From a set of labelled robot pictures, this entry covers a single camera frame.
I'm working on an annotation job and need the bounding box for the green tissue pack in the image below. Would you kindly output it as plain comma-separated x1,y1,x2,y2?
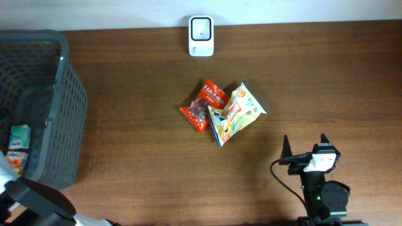
8,124,31,150

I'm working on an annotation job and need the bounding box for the white barcode scanner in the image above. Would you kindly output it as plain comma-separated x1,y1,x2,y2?
188,15,214,57

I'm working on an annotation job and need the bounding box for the red Hacks candy bag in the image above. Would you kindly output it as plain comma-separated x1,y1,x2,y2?
179,80,229,134

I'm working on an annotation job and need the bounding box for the grey plastic basket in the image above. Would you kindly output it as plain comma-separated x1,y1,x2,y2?
1,30,88,190

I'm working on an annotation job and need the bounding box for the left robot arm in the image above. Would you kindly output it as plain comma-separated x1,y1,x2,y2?
1,154,119,226

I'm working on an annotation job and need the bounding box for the yellow snack bag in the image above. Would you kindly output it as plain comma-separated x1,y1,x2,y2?
207,80,268,148

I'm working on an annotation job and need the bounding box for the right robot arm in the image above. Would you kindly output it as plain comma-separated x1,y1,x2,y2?
270,134,365,226

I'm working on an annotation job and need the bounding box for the orange tissue pack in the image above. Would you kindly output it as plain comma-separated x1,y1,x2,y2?
6,151,29,175

